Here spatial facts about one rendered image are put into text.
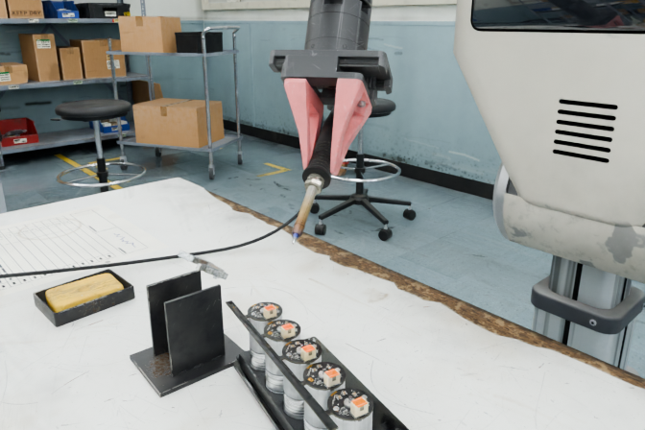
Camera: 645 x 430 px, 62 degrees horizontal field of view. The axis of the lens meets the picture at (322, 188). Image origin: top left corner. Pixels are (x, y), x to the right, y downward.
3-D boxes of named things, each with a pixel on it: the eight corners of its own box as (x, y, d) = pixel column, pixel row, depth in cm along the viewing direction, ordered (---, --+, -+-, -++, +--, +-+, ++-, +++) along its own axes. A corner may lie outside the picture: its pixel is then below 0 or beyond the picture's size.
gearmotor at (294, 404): (310, 399, 37) (309, 334, 35) (328, 421, 35) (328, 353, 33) (277, 412, 36) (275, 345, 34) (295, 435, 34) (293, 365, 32)
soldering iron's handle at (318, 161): (331, 191, 46) (358, 107, 55) (328, 169, 44) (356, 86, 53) (304, 189, 47) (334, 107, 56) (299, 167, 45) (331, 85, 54)
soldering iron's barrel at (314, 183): (306, 242, 41) (325, 186, 46) (303, 228, 40) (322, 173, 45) (289, 241, 42) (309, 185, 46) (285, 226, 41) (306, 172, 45)
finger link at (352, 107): (351, 166, 43) (364, 56, 44) (267, 160, 45) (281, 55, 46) (365, 183, 49) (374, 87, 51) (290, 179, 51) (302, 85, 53)
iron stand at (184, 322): (225, 408, 43) (279, 297, 44) (130, 393, 37) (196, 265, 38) (190, 371, 47) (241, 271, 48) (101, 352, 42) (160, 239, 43)
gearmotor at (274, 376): (291, 376, 39) (290, 315, 38) (307, 396, 37) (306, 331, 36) (260, 388, 38) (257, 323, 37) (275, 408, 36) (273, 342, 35)
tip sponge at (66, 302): (110, 279, 56) (108, 266, 56) (135, 298, 53) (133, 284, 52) (35, 305, 51) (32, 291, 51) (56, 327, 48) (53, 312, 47)
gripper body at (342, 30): (383, 71, 44) (392, -12, 45) (265, 69, 46) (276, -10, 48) (392, 100, 50) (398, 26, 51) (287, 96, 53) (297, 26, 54)
